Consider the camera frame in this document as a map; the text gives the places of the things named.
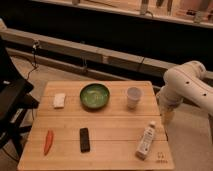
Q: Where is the black chair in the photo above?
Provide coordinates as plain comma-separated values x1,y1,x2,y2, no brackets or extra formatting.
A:
0,37,39,156

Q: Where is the white sponge block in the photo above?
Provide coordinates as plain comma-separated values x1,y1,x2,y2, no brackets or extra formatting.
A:
53,93,66,108

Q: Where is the green ceramic bowl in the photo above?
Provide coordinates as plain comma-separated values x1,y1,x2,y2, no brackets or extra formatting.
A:
80,83,110,109

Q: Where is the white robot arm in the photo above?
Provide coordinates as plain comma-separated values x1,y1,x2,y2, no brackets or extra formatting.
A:
157,61,213,124

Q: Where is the black hanging cable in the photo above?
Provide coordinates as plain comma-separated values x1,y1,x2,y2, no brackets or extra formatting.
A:
25,40,41,81

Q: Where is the translucent plastic cup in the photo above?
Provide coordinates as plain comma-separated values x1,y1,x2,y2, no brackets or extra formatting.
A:
126,87,142,109

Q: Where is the white plastic bottle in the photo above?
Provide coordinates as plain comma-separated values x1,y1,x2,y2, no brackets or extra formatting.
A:
136,121,156,160

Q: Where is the orange carrot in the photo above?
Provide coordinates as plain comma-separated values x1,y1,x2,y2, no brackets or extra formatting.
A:
44,130,54,156

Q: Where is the black remote control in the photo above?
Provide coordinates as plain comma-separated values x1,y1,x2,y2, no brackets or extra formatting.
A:
80,128,90,153

